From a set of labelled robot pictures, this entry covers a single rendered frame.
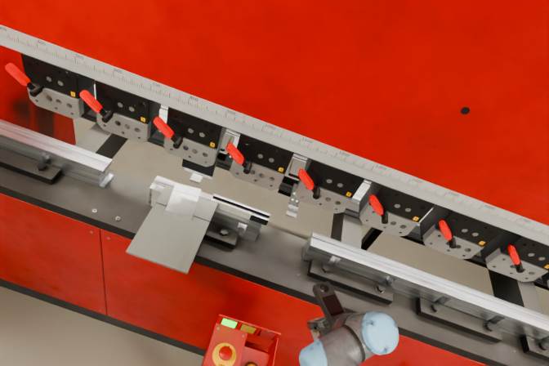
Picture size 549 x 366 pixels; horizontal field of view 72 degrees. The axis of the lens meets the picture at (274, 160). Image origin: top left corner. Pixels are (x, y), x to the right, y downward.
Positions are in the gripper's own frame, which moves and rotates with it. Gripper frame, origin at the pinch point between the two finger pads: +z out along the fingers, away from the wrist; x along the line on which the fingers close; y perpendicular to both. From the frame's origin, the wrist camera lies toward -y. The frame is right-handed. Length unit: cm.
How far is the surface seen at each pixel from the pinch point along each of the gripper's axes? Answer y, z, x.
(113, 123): -64, -3, -45
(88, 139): -79, 38, -55
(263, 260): -20.4, 21.5, -3.5
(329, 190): -32.2, -13.5, 9.2
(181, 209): -40, 13, -28
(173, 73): -64, -26, -29
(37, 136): -76, 26, -69
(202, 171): -49, 5, -21
